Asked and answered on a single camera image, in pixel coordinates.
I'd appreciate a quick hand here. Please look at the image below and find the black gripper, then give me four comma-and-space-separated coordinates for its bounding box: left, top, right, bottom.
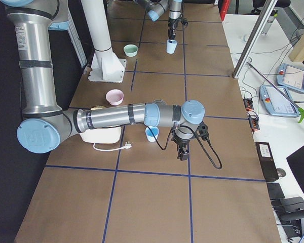
172, 134, 190, 161
168, 17, 178, 42

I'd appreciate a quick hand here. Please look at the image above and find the pale blue cup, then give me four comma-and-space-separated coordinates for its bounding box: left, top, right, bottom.
166, 39, 178, 54

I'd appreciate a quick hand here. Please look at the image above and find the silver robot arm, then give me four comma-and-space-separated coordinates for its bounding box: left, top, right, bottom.
4, 1, 205, 160
134, 0, 186, 43

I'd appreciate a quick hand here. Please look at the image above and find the blue cup near arm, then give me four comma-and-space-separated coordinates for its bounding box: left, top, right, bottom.
145, 126, 159, 142

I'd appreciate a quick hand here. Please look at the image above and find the mint green bowl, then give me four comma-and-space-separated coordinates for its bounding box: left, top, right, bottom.
123, 44, 138, 57

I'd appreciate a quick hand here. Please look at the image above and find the orange black connector strip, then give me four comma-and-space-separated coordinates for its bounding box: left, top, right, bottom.
243, 98, 260, 133

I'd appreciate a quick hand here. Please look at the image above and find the white toaster appliance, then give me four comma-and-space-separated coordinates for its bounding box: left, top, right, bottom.
80, 127, 122, 144

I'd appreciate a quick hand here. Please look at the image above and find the black box with label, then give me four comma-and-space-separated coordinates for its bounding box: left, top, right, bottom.
255, 142, 279, 182

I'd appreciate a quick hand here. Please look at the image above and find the pink bowl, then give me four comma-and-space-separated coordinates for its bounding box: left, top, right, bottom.
105, 89, 124, 106

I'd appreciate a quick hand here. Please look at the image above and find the bread slice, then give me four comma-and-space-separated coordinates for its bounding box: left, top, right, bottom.
91, 105, 105, 110

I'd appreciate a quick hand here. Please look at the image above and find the near teach pendant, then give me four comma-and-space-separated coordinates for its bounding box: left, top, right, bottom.
259, 85, 299, 117

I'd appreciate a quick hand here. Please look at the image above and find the teach pendant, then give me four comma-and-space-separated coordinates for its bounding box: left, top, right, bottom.
276, 63, 304, 94
259, 85, 299, 117

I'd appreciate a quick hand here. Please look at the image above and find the far teach pendant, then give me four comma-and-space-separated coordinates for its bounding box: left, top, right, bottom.
276, 63, 304, 94

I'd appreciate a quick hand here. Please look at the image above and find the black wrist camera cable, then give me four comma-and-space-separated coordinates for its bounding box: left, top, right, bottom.
154, 125, 222, 170

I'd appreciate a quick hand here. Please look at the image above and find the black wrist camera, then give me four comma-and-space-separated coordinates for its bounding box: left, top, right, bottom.
196, 121, 210, 142

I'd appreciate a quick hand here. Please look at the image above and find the white power cord with plug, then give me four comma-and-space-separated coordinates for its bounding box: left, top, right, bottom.
92, 140, 133, 152

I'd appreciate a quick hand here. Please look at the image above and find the white camera mast with base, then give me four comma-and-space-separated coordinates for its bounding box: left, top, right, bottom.
81, 0, 127, 83

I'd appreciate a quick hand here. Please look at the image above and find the aluminium frame post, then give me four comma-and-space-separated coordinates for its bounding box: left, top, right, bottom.
232, 0, 277, 79

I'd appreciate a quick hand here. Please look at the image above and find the green handled air blow gun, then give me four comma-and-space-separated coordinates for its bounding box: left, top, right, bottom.
246, 62, 304, 123

